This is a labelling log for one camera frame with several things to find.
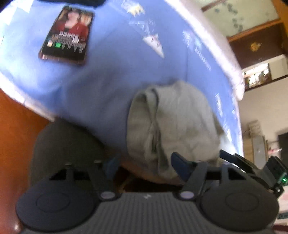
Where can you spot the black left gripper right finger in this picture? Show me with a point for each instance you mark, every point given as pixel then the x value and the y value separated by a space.
pixel 197 176

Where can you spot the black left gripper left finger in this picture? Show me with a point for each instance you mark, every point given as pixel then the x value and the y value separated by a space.
pixel 96 179

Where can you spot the grey fleece pants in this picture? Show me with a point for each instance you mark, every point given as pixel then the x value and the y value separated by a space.
pixel 167 119

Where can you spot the black television screen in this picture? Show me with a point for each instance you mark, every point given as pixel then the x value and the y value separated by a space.
pixel 283 144

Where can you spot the blue patterned bed sheet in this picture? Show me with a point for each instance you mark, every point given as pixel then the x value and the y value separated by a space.
pixel 132 44

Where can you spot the dark brown wooden door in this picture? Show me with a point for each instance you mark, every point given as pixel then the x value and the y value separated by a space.
pixel 261 53

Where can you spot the smartphone with lit screen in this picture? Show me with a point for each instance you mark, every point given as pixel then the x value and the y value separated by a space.
pixel 68 37

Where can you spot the frosted glass sliding door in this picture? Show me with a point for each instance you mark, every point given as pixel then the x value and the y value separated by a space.
pixel 238 19

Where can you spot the black folded garment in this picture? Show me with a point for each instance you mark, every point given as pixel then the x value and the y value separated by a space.
pixel 92 3

